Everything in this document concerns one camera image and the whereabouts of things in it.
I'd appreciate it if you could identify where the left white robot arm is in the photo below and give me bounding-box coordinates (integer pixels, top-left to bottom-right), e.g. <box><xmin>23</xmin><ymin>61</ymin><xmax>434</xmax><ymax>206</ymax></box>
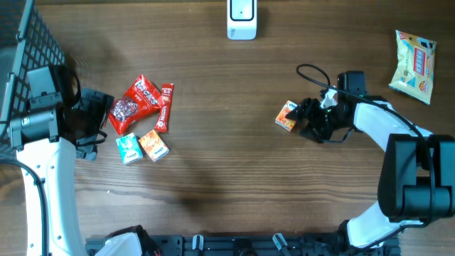
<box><xmin>1</xmin><ymin>65</ymin><xmax>114</xmax><ymax>255</ymax></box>

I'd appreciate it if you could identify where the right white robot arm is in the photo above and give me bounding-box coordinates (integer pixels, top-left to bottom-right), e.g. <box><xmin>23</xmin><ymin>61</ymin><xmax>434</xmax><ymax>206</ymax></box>
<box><xmin>286</xmin><ymin>71</ymin><xmax>454</xmax><ymax>255</ymax></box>

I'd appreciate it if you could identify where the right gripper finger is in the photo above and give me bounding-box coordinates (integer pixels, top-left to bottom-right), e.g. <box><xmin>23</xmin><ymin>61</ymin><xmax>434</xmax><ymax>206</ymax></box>
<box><xmin>285</xmin><ymin>98</ymin><xmax>314</xmax><ymax>120</ymax></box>
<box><xmin>299</xmin><ymin>126</ymin><xmax>322</xmax><ymax>144</ymax></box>

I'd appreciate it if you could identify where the black wire mesh basket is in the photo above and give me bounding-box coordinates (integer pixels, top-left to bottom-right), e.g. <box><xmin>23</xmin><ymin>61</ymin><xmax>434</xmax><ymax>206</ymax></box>
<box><xmin>1</xmin><ymin>0</ymin><xmax>65</xmax><ymax>159</ymax></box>

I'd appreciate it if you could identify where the red candy bag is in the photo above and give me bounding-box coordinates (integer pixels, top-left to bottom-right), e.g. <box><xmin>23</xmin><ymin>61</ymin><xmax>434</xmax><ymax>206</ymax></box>
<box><xmin>109</xmin><ymin>75</ymin><xmax>169</xmax><ymax>135</ymax></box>

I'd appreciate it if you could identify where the white barcode scanner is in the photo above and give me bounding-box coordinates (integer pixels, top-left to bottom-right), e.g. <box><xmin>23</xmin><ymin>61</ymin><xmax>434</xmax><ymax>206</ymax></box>
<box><xmin>227</xmin><ymin>0</ymin><xmax>257</xmax><ymax>41</ymax></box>

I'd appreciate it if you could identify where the teal tissue pack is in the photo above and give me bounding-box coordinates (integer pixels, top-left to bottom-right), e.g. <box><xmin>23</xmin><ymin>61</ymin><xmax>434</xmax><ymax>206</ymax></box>
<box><xmin>116</xmin><ymin>133</ymin><xmax>143</xmax><ymax>165</ymax></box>

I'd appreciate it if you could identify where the orange tissue pack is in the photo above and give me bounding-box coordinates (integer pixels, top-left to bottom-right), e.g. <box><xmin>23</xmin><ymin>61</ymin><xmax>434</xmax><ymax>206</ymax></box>
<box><xmin>274</xmin><ymin>100</ymin><xmax>299</xmax><ymax>133</ymax></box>
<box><xmin>139</xmin><ymin>130</ymin><xmax>169</xmax><ymax>162</ymax></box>

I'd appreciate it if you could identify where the red coffee stick sachet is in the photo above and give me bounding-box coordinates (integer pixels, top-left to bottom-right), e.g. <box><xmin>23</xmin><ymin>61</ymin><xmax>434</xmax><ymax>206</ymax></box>
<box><xmin>154</xmin><ymin>83</ymin><xmax>174</xmax><ymax>133</ymax></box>

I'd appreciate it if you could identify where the yellow snack bag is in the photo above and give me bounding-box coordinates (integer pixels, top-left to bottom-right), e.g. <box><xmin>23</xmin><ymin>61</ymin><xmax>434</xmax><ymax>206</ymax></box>
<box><xmin>389</xmin><ymin>30</ymin><xmax>437</xmax><ymax>105</ymax></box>

